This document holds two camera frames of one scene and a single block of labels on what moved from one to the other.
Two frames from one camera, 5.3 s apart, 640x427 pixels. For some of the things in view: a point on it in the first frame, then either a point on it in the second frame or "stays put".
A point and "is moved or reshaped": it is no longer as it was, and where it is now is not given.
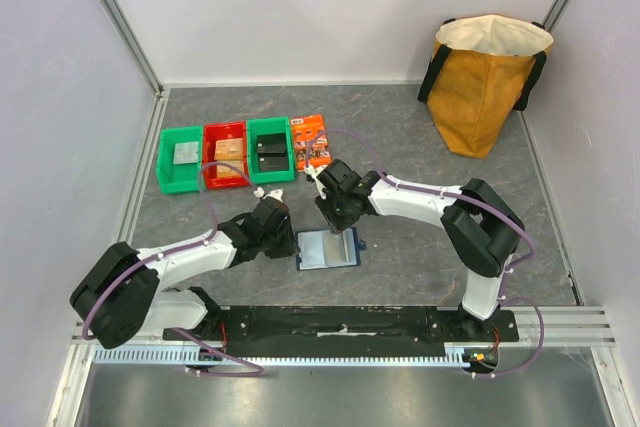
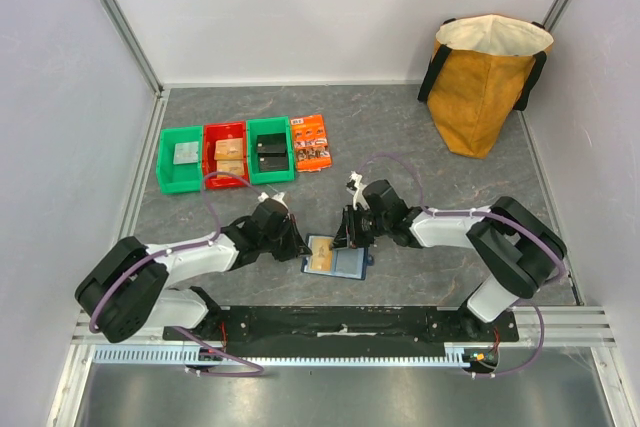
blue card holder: [325, 249] is moved or reshaped
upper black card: [271, 143] stays put
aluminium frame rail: [566, 327] stays put
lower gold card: [224, 171] stays put
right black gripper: [338, 217] → [354, 227]
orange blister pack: [310, 141] stays put
